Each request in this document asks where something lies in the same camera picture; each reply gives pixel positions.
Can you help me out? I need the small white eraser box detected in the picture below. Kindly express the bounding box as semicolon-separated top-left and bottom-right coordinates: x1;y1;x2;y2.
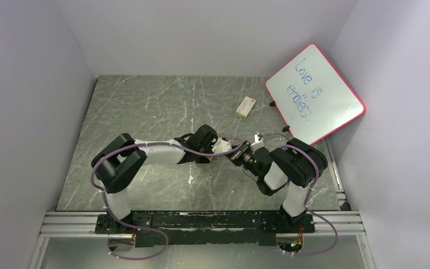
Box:
236;96;256;119

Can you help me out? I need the black whiteboard stand clip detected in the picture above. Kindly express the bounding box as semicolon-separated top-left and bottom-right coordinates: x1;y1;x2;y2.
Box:
269;101;290;132

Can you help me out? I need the aluminium frame rail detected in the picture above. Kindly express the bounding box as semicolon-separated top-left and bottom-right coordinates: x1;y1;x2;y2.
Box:
39;211;366;238

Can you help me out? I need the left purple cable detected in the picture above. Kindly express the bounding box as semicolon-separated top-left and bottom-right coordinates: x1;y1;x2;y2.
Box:
90;138;244;261

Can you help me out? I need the pink framed whiteboard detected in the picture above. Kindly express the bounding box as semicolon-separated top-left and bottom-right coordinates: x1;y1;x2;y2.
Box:
265;43;366;145

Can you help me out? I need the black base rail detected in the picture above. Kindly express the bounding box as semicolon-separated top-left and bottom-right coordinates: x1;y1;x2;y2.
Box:
94;210;315;248

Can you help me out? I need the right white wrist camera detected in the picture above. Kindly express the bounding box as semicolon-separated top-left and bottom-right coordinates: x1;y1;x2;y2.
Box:
251;133;264;149

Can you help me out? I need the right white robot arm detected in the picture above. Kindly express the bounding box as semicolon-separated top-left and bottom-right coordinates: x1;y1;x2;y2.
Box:
227;138;328;225

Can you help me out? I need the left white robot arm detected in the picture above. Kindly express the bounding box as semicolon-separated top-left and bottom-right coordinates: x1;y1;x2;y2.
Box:
91;124;218;222

